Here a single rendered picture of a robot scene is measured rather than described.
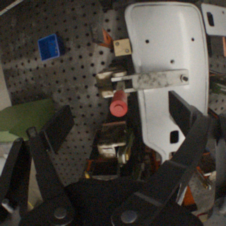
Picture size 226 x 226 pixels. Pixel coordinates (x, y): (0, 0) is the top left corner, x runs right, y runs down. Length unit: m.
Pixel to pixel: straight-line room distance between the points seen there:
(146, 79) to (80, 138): 0.62
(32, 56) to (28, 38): 0.11
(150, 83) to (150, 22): 0.16
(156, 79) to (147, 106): 0.12
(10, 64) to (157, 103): 0.83
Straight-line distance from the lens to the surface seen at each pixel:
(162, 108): 0.42
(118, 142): 0.39
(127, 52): 0.31
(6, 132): 0.55
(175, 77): 0.33
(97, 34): 0.19
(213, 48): 0.48
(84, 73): 0.71
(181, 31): 0.41
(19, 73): 0.92
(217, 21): 0.48
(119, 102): 0.18
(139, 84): 0.31
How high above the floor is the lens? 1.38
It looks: 66 degrees down
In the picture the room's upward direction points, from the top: 169 degrees counter-clockwise
